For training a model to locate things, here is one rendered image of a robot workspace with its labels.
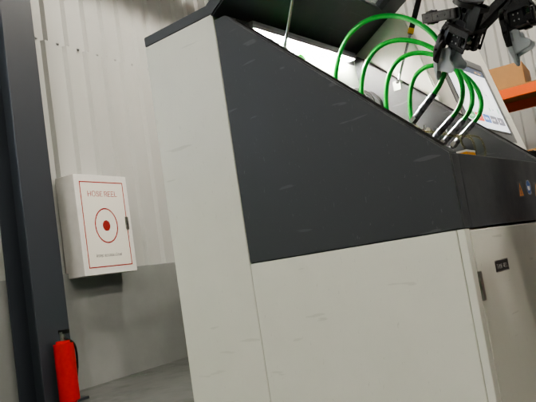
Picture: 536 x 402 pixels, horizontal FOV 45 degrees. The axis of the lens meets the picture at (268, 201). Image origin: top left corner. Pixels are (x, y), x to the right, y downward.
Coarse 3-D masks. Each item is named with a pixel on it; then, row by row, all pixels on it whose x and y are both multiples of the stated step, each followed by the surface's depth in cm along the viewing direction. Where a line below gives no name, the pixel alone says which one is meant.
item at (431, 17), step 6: (426, 12) 162; (432, 12) 159; (438, 12) 157; (444, 12) 156; (450, 12) 154; (456, 12) 154; (426, 18) 161; (432, 18) 159; (438, 18) 158; (444, 18) 156; (450, 18) 155; (432, 24) 162
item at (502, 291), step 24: (480, 240) 136; (504, 240) 147; (528, 240) 160; (480, 264) 133; (504, 264) 144; (528, 264) 157; (480, 288) 131; (504, 288) 141; (528, 288) 154; (504, 312) 139; (528, 312) 150; (504, 336) 136; (528, 336) 147; (504, 360) 134; (528, 360) 145; (504, 384) 131; (528, 384) 142
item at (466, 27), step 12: (456, 0) 151; (468, 12) 152; (480, 12) 149; (444, 24) 156; (456, 24) 155; (468, 24) 152; (480, 24) 152; (444, 36) 156; (456, 36) 155; (468, 36) 151; (480, 36) 155; (456, 48) 155; (468, 48) 155; (480, 48) 157
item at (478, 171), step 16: (464, 160) 137; (480, 160) 145; (496, 160) 153; (512, 160) 162; (464, 176) 135; (480, 176) 143; (496, 176) 151; (512, 176) 160; (528, 176) 170; (480, 192) 141; (496, 192) 149; (512, 192) 158; (480, 208) 139; (496, 208) 147; (512, 208) 155; (528, 208) 165; (480, 224) 137; (496, 224) 146
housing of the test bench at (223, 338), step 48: (192, 48) 178; (192, 96) 178; (192, 144) 178; (192, 192) 179; (192, 240) 179; (240, 240) 168; (192, 288) 179; (240, 288) 168; (192, 336) 179; (240, 336) 168; (192, 384) 180; (240, 384) 169
